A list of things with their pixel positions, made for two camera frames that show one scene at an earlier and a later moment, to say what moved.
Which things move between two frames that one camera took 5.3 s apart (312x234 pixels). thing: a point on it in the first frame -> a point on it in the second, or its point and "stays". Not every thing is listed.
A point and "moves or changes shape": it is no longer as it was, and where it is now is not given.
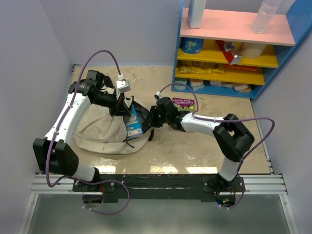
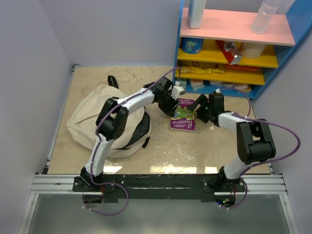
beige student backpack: [97, 130] moves or changes shape
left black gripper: [120, 107] -> [170, 110]
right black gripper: [150, 122] -> [200, 115]
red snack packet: [230, 50] stays
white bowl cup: [251, 50] stays
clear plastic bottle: [266, 11] stays
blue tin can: [192, 46] stays
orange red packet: [239, 68] stays
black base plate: [161, 187] stays
